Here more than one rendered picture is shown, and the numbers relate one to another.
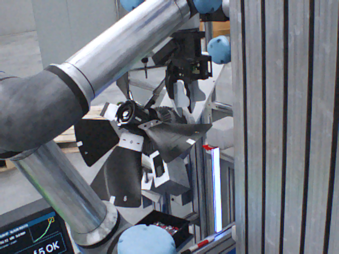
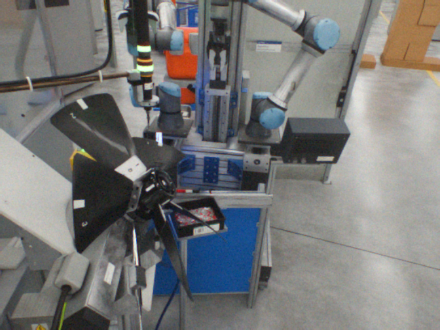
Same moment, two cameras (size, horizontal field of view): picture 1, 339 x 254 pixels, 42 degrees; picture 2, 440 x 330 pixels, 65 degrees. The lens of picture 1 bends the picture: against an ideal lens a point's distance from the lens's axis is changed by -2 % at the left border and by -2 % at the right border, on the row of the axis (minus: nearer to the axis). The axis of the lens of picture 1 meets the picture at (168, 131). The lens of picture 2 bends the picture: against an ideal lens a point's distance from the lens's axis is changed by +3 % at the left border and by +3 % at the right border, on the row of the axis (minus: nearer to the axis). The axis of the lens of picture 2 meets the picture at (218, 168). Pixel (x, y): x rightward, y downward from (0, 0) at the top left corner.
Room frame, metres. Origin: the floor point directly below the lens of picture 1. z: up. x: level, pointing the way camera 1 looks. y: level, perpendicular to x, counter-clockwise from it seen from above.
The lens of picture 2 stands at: (2.32, 0.76, 1.82)
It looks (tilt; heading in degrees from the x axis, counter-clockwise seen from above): 31 degrees down; 211
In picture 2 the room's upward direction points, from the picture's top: 4 degrees clockwise
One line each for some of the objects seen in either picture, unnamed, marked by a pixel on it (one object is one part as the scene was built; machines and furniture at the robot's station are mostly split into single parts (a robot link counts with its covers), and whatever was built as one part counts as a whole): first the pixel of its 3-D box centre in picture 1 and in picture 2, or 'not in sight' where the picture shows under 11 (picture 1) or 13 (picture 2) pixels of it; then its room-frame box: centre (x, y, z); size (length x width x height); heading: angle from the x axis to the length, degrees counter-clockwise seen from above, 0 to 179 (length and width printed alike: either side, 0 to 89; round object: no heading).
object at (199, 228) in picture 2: (155, 237); (196, 217); (1.34, 0.08, 0.85); 0.22 x 0.17 x 0.07; 143
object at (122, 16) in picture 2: not in sight; (121, 22); (1.49, -0.13, 1.64); 0.09 x 0.03 x 0.06; 19
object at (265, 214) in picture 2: not in sight; (257, 260); (0.99, 0.27, 0.39); 0.04 x 0.04 x 0.78; 37
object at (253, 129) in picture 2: not in sight; (259, 124); (0.74, 0.06, 1.09); 0.15 x 0.15 x 0.10
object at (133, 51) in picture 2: not in sight; (140, 40); (1.27, -0.27, 1.54); 0.11 x 0.08 x 0.11; 131
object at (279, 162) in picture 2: not in sight; (294, 162); (0.93, 0.35, 1.04); 0.24 x 0.03 x 0.03; 127
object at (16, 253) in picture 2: (237, 154); (14, 251); (1.91, -0.32, 0.87); 0.15 x 0.09 x 0.02; 33
